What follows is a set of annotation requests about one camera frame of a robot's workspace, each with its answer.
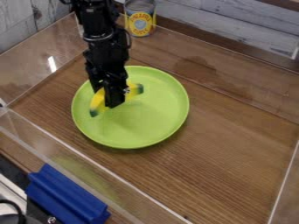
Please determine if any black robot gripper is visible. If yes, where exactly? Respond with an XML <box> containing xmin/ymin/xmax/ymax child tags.
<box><xmin>82</xmin><ymin>27</ymin><xmax>132</xmax><ymax>109</ymax></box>

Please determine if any yellow toy banana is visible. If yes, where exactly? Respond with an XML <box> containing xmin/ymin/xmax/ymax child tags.
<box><xmin>88</xmin><ymin>83</ymin><xmax>144</xmax><ymax>117</ymax></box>

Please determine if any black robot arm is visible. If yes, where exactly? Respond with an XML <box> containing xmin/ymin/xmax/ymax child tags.
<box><xmin>60</xmin><ymin>0</ymin><xmax>131</xmax><ymax>109</ymax></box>

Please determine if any green round plate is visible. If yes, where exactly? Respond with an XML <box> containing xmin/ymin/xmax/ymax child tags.
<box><xmin>71</xmin><ymin>66</ymin><xmax>190</xmax><ymax>150</ymax></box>

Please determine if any yellow labelled tin can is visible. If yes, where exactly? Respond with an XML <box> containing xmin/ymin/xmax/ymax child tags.
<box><xmin>124</xmin><ymin>0</ymin><xmax>156</xmax><ymax>37</ymax></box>

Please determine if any blue plastic clamp block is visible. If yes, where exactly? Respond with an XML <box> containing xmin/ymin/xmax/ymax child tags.
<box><xmin>26</xmin><ymin>164</ymin><xmax>111</xmax><ymax>224</ymax></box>

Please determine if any clear acrylic tray wall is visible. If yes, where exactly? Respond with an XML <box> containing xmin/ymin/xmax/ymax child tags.
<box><xmin>0</xmin><ymin>17</ymin><xmax>299</xmax><ymax>224</ymax></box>

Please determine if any black cable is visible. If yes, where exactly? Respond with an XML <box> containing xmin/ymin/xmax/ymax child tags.
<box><xmin>0</xmin><ymin>199</ymin><xmax>27</xmax><ymax>224</ymax></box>

